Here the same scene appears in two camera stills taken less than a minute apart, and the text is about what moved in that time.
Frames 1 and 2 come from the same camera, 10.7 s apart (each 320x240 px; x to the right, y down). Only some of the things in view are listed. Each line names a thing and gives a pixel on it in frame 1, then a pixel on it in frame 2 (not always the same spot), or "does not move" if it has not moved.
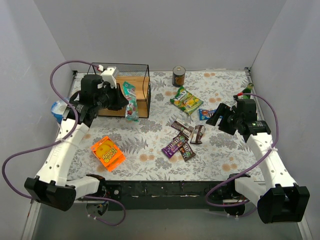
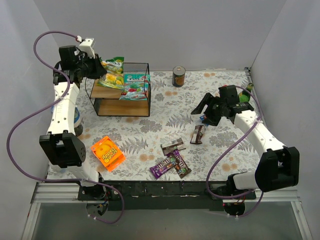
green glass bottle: (247, 90) does not move
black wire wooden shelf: (138, 75) does not move
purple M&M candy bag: (173, 146) -> (158, 170)
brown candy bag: (184, 129) -> (168, 147)
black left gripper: (119, 97) -> (97, 67)
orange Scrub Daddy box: (108, 153) does not move
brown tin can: (178, 77) does not move
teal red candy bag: (131, 109) -> (136, 87)
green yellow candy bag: (185, 101) -> (113, 77)
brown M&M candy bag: (187, 151) -> (180, 165)
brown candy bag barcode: (198, 132) does not move
